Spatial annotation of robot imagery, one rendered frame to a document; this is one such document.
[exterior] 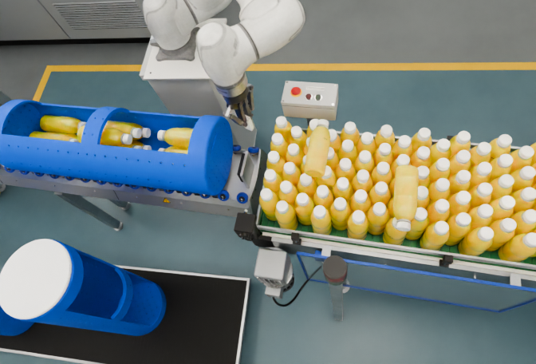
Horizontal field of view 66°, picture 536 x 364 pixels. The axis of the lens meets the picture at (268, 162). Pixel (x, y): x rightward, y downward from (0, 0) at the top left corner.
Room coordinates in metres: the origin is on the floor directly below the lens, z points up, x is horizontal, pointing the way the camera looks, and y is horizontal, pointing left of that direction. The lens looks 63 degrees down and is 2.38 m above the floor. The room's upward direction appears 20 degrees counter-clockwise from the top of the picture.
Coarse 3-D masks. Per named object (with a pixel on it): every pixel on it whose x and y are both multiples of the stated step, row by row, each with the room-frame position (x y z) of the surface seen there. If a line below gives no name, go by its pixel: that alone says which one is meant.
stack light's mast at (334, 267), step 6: (330, 258) 0.24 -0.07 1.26; (336, 258) 0.24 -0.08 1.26; (324, 264) 0.24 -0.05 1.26; (330, 264) 0.23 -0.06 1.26; (336, 264) 0.22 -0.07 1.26; (342, 264) 0.22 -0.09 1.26; (324, 270) 0.22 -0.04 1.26; (330, 270) 0.22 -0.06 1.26; (336, 270) 0.21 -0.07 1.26; (342, 270) 0.21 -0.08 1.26; (330, 276) 0.20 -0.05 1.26; (336, 276) 0.20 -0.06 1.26; (342, 276) 0.19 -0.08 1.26
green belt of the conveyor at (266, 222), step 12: (264, 216) 0.56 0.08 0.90; (300, 228) 0.46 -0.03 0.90; (312, 228) 0.45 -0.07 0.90; (324, 240) 0.39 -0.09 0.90; (372, 240) 0.33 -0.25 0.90; (408, 240) 0.29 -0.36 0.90; (408, 252) 0.25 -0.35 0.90; (456, 252) 0.19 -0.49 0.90; (492, 252) 0.15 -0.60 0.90; (492, 264) 0.12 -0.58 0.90
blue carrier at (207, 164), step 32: (0, 128) 1.12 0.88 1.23; (32, 128) 1.23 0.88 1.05; (96, 128) 0.96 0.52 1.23; (160, 128) 1.01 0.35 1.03; (192, 128) 0.95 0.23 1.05; (224, 128) 0.84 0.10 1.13; (0, 160) 1.06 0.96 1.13; (32, 160) 0.99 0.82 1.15; (64, 160) 0.92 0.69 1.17; (96, 160) 0.86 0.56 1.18; (128, 160) 0.81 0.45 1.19; (160, 160) 0.76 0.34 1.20; (192, 160) 0.71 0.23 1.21; (224, 160) 0.76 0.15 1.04; (192, 192) 0.68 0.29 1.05
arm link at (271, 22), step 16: (240, 0) 0.85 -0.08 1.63; (256, 0) 0.81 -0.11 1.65; (272, 0) 0.79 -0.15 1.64; (288, 0) 0.79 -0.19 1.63; (240, 16) 0.81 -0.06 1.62; (256, 16) 0.76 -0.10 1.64; (272, 16) 0.75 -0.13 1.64; (288, 16) 0.75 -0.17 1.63; (304, 16) 0.76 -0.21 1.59; (256, 32) 0.73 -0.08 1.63; (272, 32) 0.72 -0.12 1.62; (288, 32) 0.72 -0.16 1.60; (256, 48) 0.71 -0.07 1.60; (272, 48) 0.71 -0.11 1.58
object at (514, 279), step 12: (300, 252) 0.37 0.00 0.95; (324, 252) 0.34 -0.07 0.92; (360, 264) 0.26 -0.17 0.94; (372, 264) 0.24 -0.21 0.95; (444, 276) 0.13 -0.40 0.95; (456, 276) 0.12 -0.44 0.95; (516, 276) 0.06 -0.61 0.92; (360, 288) 0.25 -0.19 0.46; (516, 288) 0.03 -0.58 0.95; (528, 288) 0.02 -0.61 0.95
